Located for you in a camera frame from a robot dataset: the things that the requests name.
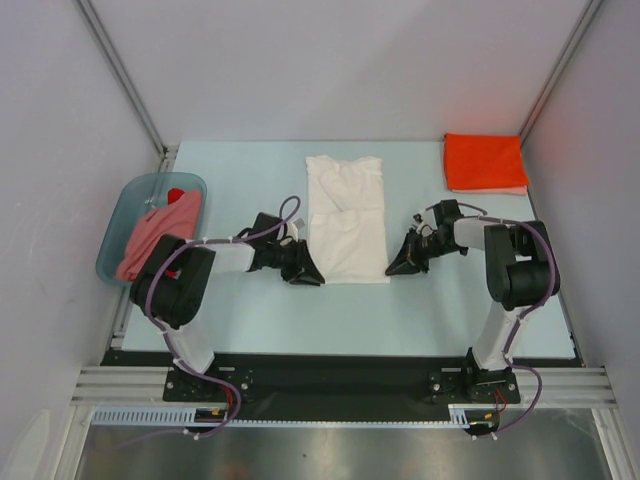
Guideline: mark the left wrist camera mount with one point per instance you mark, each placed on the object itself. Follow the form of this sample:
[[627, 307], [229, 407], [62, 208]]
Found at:
[[292, 231]]

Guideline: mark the blue plastic basket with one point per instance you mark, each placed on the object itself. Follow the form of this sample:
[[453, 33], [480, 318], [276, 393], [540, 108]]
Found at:
[[140, 196]]

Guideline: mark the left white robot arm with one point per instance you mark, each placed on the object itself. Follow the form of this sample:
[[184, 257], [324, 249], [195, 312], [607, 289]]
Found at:
[[171, 285]]

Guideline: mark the white printed t shirt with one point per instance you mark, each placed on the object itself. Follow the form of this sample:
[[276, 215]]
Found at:
[[346, 213]]

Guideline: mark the left aluminium frame post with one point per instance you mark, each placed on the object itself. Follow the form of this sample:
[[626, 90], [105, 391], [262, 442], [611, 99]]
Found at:
[[105, 45]]

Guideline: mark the folded orange t shirt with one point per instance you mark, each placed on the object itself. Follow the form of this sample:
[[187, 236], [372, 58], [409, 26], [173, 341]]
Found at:
[[483, 161]]

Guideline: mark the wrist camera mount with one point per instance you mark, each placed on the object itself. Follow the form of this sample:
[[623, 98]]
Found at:
[[292, 231], [424, 216]]

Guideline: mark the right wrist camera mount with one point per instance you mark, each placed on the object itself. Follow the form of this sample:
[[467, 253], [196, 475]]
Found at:
[[424, 216]]

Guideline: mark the aluminium frame post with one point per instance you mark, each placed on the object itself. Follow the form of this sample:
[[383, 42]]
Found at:
[[569, 50], [105, 45]]

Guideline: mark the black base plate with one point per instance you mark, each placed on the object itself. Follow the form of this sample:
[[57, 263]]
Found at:
[[356, 385]]

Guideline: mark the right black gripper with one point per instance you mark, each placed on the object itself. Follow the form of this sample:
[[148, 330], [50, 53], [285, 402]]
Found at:
[[408, 259]]

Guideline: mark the right aluminium frame post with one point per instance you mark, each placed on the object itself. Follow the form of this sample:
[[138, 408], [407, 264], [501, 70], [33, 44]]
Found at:
[[569, 50]]

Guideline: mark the pink t shirt in basket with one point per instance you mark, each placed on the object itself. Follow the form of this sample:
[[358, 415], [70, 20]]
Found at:
[[179, 218]]

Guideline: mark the grey slotted cable duct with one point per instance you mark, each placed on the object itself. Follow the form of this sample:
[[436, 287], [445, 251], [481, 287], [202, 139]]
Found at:
[[208, 417]]

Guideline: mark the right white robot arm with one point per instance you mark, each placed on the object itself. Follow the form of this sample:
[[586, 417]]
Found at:
[[520, 269]]

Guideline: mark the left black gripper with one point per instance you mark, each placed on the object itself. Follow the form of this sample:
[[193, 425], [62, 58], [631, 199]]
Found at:
[[303, 269]]

